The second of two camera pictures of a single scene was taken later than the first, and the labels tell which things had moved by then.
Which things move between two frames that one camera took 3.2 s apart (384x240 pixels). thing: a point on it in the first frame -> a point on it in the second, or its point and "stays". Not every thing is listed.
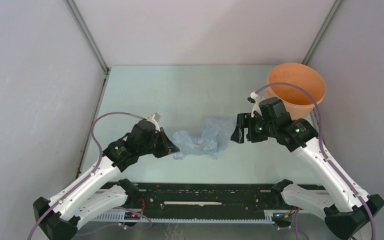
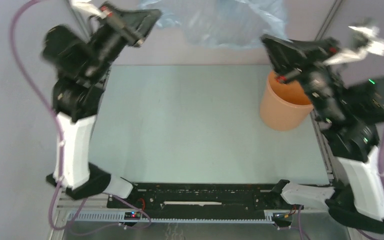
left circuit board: (131, 216) stays
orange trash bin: (298, 102) stays
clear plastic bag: (211, 141) -> (224, 24)
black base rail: (190, 197) stays
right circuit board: (284, 217) stays
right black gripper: (244, 120) -> (287, 52)
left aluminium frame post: (81, 24) stays
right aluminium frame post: (318, 38) stays
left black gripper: (167, 147) -> (132, 26)
